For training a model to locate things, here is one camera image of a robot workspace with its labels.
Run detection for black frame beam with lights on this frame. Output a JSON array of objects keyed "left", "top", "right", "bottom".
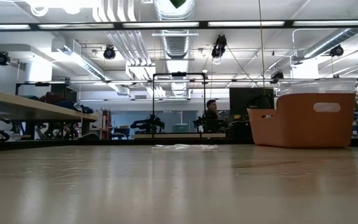
[{"left": 0, "top": 19, "right": 358, "bottom": 32}]

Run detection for green elastic bandage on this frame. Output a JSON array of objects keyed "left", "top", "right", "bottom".
[{"left": 169, "top": 0, "right": 188, "bottom": 9}]

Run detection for thin black station frame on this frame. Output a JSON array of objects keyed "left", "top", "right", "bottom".
[
  {"left": 15, "top": 81, "right": 74, "bottom": 97},
  {"left": 152, "top": 72, "right": 207, "bottom": 138}
]

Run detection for thin hanging cable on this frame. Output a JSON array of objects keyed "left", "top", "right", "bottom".
[{"left": 257, "top": 0, "right": 266, "bottom": 94}]

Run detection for teal box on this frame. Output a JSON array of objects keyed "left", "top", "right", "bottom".
[{"left": 172, "top": 123, "right": 188, "bottom": 134}]

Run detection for wooden workbench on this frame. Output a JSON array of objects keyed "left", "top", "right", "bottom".
[{"left": 0, "top": 86, "right": 98, "bottom": 139}]

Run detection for large black screen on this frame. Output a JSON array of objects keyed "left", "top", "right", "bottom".
[{"left": 229, "top": 88, "right": 275, "bottom": 116}]

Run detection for person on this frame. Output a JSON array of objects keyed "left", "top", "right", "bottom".
[{"left": 205, "top": 98, "right": 227, "bottom": 133}]

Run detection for dark clothes pile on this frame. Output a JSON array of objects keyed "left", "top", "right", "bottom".
[{"left": 39, "top": 91, "right": 94, "bottom": 114}]

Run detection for long wooden table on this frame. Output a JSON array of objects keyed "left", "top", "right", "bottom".
[{"left": 131, "top": 133, "right": 226, "bottom": 140}]

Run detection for black ceiling camera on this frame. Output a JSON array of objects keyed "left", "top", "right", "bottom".
[{"left": 211, "top": 34, "right": 228, "bottom": 59}]

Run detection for orange plastic bin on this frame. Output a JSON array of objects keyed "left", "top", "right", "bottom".
[{"left": 246, "top": 92, "right": 356, "bottom": 149}]

